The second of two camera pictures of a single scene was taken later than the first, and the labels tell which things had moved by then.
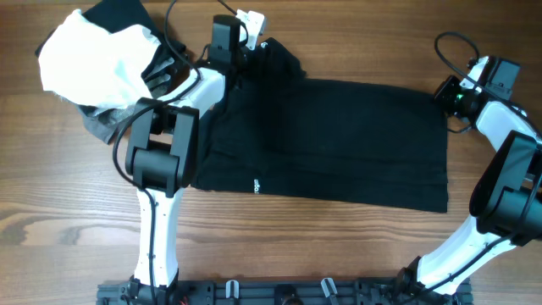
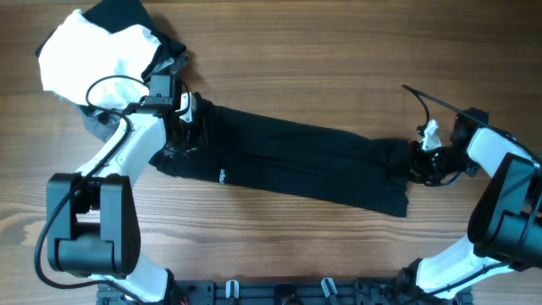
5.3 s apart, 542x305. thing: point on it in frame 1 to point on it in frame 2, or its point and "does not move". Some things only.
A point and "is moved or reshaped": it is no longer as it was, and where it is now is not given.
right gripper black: (442, 95) to (413, 153)
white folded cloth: (84, 63) does not move
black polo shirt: (273, 130) is moved or reshaped
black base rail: (278, 291) does not move
